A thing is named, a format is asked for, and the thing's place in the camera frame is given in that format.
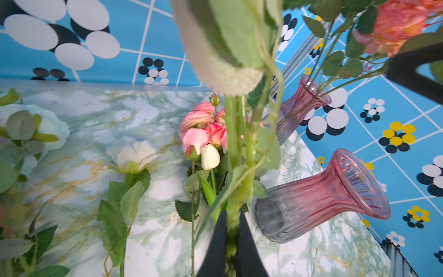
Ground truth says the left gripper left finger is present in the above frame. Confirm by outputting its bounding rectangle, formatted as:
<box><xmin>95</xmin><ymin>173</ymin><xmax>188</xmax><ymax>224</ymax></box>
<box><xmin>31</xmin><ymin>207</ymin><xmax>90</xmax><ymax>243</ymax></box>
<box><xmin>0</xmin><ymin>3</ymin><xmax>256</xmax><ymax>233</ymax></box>
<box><xmin>197</xmin><ymin>210</ymin><xmax>227</xmax><ymax>277</ymax></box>

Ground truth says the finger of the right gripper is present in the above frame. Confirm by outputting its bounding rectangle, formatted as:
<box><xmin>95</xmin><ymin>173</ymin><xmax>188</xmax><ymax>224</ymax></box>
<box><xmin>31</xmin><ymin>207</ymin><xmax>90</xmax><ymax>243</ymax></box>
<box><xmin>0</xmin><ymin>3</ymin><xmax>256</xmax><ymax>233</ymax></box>
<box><xmin>386</xmin><ymin>43</ymin><xmax>443</xmax><ymax>105</ymax></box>

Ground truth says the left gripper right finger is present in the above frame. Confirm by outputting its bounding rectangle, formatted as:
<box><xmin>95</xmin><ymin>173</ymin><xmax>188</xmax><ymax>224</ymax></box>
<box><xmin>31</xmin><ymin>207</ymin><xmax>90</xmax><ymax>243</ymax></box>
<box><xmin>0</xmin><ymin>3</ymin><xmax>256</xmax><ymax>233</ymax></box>
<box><xmin>236</xmin><ymin>211</ymin><xmax>268</xmax><ymax>277</ymax></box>

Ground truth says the pink peony flower stem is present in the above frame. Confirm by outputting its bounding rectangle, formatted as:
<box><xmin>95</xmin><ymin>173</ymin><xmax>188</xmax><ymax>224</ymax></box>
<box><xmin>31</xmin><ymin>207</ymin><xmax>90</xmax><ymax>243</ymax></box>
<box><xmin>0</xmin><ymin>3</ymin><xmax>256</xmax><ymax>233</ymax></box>
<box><xmin>303</xmin><ymin>1</ymin><xmax>389</xmax><ymax>96</ymax></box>

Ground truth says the rear pink grey glass vase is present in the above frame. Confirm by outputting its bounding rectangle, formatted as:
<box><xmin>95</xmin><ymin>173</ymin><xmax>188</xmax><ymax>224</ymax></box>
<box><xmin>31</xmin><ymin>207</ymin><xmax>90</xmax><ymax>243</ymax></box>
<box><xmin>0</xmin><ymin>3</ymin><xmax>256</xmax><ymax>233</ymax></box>
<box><xmin>276</xmin><ymin>75</ymin><xmax>332</xmax><ymax>145</ymax></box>

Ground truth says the pink grey glass vase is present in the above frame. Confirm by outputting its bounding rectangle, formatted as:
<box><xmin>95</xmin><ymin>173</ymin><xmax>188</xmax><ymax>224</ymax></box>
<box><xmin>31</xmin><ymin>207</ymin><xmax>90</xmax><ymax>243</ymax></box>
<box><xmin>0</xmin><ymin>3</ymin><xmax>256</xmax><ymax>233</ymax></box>
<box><xmin>254</xmin><ymin>149</ymin><xmax>391</xmax><ymax>244</ymax></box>
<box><xmin>276</xmin><ymin>75</ymin><xmax>332</xmax><ymax>145</ymax></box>

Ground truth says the front pink grey glass vase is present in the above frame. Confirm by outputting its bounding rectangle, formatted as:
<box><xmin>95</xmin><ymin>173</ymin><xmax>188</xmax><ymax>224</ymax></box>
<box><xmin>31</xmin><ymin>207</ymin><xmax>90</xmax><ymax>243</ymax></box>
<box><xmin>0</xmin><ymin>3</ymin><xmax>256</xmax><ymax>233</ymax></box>
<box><xmin>254</xmin><ymin>149</ymin><xmax>391</xmax><ymax>244</ymax></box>

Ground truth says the pile of artificial flowers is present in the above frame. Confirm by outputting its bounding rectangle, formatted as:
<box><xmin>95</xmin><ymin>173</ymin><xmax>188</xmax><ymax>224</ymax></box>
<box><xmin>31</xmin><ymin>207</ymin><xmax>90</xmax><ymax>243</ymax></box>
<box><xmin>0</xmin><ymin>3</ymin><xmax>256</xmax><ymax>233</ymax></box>
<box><xmin>1</xmin><ymin>88</ymin><xmax>227</xmax><ymax>277</ymax></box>

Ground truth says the right corner aluminium post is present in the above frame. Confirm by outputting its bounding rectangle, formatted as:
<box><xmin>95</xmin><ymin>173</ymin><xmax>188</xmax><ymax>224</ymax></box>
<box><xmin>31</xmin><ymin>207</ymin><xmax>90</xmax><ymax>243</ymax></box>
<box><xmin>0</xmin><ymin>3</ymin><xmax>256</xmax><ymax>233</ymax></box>
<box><xmin>275</xmin><ymin>20</ymin><xmax>323</xmax><ymax>88</ymax></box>

